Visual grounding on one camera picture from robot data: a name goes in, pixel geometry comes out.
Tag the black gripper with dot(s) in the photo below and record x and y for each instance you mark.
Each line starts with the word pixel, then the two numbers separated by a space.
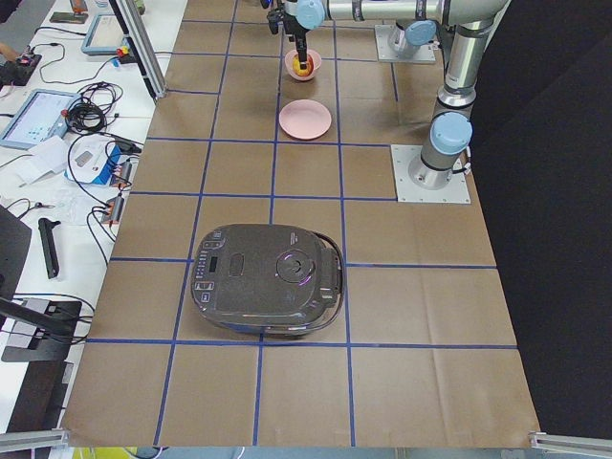
pixel 300 33

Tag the red yellow apple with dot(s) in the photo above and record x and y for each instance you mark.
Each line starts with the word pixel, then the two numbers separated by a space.
pixel 302 68

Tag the pink bowl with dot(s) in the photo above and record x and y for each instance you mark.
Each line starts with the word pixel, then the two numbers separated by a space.
pixel 288 57

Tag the pink plate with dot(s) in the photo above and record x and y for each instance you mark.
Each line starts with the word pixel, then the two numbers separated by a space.
pixel 305 119

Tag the teach pendant tablet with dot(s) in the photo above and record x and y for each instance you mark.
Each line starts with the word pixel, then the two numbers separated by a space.
pixel 39 118
pixel 104 36

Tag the dark grey rice cooker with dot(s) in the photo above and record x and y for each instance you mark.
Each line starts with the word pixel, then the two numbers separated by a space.
pixel 275 280

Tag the blue white box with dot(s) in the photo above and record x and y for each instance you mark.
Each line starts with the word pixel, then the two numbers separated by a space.
pixel 92 160

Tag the black tool bar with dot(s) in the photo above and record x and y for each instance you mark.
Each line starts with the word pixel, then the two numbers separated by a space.
pixel 45 228

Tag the black monitor stand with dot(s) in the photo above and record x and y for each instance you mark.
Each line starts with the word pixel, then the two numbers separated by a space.
pixel 43 330

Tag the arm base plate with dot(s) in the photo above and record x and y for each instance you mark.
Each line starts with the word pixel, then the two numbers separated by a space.
pixel 417 184
pixel 385 54

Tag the aluminium frame post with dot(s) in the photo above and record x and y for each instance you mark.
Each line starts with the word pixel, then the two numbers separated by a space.
pixel 135 33

